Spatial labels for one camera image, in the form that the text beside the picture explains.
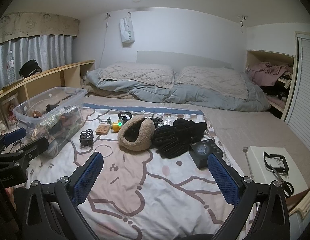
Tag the beige quilted pillow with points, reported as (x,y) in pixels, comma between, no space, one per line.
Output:
(212,80)
(137,75)

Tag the white slatted door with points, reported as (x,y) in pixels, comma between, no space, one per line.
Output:
(305,92)

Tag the black plastic bracket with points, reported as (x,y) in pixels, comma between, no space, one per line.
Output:
(285,165)

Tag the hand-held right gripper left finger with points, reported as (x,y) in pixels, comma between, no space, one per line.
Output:
(88,177)

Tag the black feather trim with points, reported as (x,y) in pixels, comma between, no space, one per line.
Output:
(157,122)

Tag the beige bed sheet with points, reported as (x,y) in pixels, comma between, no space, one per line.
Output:
(245,125)

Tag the grey curtain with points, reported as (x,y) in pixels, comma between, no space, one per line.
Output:
(44,50)

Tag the clear water bottle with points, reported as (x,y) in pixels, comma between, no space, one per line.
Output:
(11,67)

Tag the black stitched glove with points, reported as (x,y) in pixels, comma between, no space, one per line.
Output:
(170,137)
(195,127)

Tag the black cap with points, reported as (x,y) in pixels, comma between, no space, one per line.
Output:
(29,67)

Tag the black hair claw clip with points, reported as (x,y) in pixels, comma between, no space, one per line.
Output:
(86,136)

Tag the clear plastic wrapper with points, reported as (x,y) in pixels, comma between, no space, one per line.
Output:
(170,118)

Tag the wall niche shelf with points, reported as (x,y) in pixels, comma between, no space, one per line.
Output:
(250,57)

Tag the white headboard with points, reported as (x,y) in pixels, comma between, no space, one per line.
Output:
(182,58)

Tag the pile of clothes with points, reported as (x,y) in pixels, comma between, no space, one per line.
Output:
(265,72)

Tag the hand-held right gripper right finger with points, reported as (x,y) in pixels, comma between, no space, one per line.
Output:
(223,180)

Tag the carved wooden block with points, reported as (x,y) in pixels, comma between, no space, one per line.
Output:
(103,129)

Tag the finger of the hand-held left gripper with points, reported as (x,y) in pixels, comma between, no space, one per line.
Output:
(13,135)
(34,146)

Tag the white paper bag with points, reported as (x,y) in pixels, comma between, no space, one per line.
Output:
(126,32)

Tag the wooden shelf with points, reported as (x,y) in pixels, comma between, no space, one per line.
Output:
(70,66)

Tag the grey-blue duvet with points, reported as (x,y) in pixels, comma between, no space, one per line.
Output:
(157,95)

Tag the black product box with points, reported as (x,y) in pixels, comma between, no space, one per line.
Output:
(202,152)

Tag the white box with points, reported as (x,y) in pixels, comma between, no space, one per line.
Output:
(260,165)

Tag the black wall hook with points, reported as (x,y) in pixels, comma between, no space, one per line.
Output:
(242,20)

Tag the clear plastic storage box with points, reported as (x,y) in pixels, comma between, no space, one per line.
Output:
(70,100)

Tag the stuffed doll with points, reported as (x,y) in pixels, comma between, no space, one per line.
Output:
(11,112)

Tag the beige fleece hat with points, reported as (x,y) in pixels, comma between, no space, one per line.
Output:
(142,124)

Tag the printed blanket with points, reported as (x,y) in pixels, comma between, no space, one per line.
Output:
(145,180)

